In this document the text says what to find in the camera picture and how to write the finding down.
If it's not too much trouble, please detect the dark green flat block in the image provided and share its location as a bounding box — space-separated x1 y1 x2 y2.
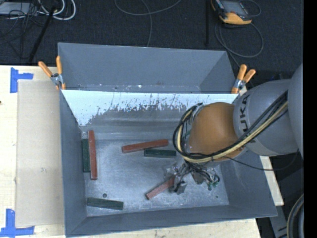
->
143 149 177 158
86 197 124 211
81 138 91 173

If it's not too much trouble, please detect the grey metal bin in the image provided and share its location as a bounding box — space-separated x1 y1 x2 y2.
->
57 42 278 236

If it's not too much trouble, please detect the red-brown flat block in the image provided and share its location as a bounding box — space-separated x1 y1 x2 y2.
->
87 130 98 181
121 139 170 154
145 176 177 200

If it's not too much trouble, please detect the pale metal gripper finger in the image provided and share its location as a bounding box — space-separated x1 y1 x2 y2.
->
164 165 180 181
168 180 188 195

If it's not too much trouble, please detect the pale wood flat board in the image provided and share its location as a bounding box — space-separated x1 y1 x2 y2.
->
14 79 65 228

